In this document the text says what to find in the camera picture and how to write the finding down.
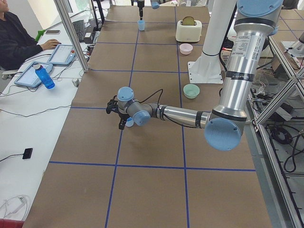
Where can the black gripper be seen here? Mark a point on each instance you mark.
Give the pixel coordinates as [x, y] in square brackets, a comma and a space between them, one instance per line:
[122, 117]
[141, 9]

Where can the light blue cup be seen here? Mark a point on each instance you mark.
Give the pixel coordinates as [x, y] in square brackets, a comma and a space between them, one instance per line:
[141, 25]
[129, 122]

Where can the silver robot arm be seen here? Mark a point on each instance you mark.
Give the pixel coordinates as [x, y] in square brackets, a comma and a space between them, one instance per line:
[223, 125]
[155, 4]

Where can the bread slice in toaster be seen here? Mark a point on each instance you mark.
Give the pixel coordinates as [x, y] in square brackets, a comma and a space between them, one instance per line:
[188, 21]

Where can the cream toaster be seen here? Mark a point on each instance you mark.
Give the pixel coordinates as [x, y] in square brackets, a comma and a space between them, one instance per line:
[187, 33]

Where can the pink bowl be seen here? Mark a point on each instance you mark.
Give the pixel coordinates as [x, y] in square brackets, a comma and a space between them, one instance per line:
[185, 48]

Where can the brown table mat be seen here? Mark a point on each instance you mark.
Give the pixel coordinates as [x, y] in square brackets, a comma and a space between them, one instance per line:
[160, 175]

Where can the black keyboard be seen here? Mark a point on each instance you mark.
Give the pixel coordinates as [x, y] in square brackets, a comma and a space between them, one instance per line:
[79, 27]

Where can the green bowl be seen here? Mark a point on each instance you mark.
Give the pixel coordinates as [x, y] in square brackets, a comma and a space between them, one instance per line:
[191, 91]

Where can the blue water bottle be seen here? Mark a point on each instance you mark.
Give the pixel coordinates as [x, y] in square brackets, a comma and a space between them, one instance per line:
[44, 76]

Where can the far teach pendant tablet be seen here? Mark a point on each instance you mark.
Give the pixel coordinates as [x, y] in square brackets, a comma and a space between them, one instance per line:
[62, 55]

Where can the teach pendant tablet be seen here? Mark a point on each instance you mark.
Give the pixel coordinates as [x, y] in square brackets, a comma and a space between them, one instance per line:
[62, 55]
[29, 78]

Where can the small black puck device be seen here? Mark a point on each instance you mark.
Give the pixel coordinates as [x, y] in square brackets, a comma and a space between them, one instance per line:
[27, 153]

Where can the near teach pendant tablet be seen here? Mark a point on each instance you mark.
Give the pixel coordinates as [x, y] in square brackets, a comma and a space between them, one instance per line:
[29, 78]

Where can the seated person in black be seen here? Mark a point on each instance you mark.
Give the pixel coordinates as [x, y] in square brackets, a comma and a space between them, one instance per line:
[16, 45]

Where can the aluminium camera post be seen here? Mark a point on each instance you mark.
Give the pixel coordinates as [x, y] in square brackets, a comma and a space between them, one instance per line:
[62, 10]

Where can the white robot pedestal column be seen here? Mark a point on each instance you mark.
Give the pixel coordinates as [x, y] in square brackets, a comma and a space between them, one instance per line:
[221, 14]

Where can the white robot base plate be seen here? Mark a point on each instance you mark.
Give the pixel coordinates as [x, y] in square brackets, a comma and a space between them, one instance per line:
[204, 72]

